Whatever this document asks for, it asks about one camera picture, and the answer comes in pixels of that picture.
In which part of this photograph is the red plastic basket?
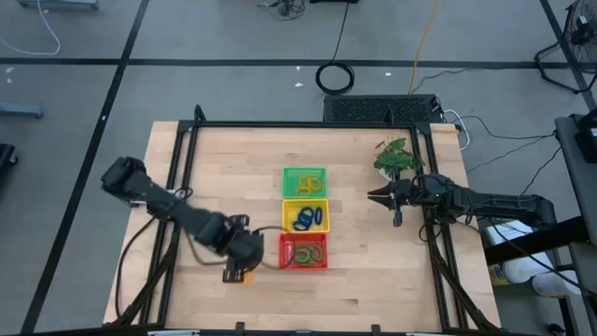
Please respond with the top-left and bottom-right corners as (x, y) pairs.
(278, 232), (328, 271)

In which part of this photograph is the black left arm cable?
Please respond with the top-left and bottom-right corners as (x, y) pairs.
(114, 217), (158, 318)

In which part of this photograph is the black desk monitor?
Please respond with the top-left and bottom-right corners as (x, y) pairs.
(574, 109), (597, 164)

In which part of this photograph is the grey caster leg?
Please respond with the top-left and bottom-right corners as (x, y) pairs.
(0, 103), (46, 119)

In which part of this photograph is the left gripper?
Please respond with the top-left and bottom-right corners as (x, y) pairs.
(218, 213), (266, 285)

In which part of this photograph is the yellow hanging cable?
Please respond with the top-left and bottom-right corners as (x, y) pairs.
(409, 0), (442, 96)

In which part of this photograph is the white floor cable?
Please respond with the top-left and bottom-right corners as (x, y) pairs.
(0, 0), (62, 56)

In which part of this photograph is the black aluminium table frame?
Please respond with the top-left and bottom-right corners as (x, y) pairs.
(103, 105), (503, 336)

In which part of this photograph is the grey furniture base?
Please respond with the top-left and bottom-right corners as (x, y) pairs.
(17, 0), (100, 10)

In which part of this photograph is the black power cable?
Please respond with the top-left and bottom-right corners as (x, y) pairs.
(315, 0), (356, 96)

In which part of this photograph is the black floor object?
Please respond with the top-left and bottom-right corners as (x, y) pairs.
(0, 143), (20, 170)

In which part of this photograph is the black metal beam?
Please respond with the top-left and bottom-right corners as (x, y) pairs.
(484, 217), (597, 265)

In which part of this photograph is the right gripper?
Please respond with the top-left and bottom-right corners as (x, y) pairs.
(368, 171), (425, 228)

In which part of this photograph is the green plant in white pot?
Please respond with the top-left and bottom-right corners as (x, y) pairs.
(372, 136), (426, 182)

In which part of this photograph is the black perforated computer case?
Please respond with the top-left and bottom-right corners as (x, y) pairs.
(323, 94), (443, 125)

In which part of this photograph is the black cable tangle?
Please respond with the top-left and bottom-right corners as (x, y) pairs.
(256, 0), (307, 21)

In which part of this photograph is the green plastic basket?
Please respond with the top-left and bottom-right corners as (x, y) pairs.
(282, 166), (328, 199)

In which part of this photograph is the white computer cable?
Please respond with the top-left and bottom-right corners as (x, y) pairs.
(441, 109), (472, 151)

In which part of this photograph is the grey side desk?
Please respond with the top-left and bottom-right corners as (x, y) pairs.
(554, 114), (597, 244)

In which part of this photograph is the yellow plastic basket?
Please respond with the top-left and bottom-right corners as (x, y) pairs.
(281, 198), (331, 234)

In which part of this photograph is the black standing fan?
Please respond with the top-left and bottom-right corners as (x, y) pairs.
(534, 0), (597, 94)

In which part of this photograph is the white paper towel pack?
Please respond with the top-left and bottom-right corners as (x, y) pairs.
(487, 218), (584, 300)

